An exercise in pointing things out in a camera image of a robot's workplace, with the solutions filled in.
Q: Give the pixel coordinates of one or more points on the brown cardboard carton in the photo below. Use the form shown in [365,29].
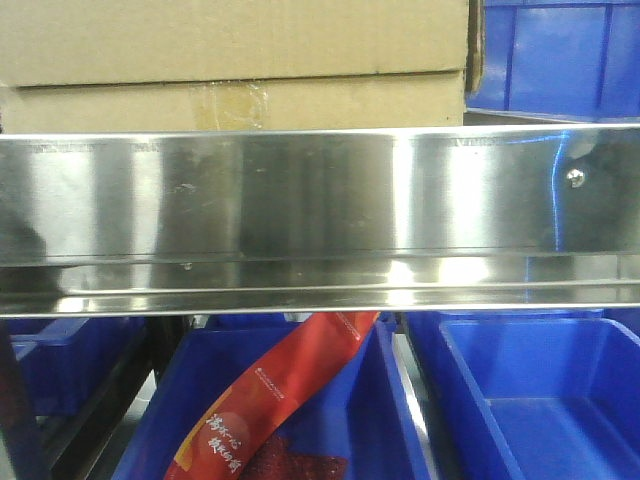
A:
[107,66]

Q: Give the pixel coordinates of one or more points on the blue bin upper shelf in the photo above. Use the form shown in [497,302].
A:
[566,58]

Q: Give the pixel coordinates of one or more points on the blue bin behind right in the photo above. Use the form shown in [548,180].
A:
[431,318]

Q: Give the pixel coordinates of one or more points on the blue bin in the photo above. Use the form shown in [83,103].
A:
[431,318]
[536,398]
[64,360]
[361,415]

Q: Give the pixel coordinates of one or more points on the blue bin centre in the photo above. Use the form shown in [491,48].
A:
[361,415]

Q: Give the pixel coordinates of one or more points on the red snack bag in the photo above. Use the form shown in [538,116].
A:
[236,425]

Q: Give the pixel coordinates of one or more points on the blue bin left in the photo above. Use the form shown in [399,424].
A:
[64,360]

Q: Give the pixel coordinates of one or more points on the stainless steel shelf rail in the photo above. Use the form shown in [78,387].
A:
[385,219]

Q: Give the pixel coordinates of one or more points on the silver screw on rail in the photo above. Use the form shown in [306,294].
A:
[575,178]

